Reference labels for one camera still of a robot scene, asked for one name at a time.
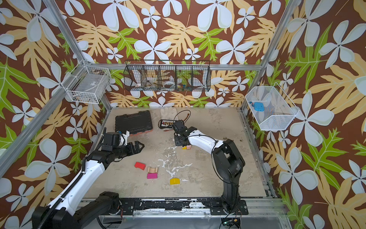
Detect black wire basket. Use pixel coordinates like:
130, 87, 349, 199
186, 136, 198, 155
122, 60, 212, 92

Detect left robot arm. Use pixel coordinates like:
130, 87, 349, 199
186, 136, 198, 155
31, 132, 145, 229

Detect white wire basket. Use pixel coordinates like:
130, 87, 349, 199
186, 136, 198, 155
246, 83, 300, 132
63, 65, 111, 104

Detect black charging board yellow connectors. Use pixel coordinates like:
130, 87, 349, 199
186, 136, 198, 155
158, 114, 191, 130

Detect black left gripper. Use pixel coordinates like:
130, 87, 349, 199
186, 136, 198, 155
113, 140, 145, 159

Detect blue object in basket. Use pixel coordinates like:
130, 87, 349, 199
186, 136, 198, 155
252, 102, 265, 112

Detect white wire basket left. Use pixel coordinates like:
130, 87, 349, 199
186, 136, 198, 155
63, 65, 111, 104

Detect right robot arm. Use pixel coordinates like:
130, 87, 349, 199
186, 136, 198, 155
172, 120, 245, 213

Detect white work glove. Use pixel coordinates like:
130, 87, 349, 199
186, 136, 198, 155
160, 107, 178, 120

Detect black and red tool case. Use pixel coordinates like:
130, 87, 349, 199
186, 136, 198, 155
115, 111, 153, 135

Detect yellow rounded wood block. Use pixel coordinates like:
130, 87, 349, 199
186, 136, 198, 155
169, 177, 181, 185

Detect red wood block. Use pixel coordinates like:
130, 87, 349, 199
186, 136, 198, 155
134, 162, 146, 170

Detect aluminium frame post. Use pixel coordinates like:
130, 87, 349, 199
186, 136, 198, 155
43, 1, 111, 111

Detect magenta wood block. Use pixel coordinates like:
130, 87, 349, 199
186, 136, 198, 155
147, 173, 158, 179

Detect natural wood arch block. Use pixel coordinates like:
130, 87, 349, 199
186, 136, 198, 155
147, 167, 158, 174

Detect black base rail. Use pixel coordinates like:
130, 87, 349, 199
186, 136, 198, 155
120, 197, 249, 216

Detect white wire basket right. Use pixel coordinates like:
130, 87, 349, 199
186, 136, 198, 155
246, 83, 300, 132

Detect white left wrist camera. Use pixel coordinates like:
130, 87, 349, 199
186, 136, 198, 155
118, 131, 130, 146

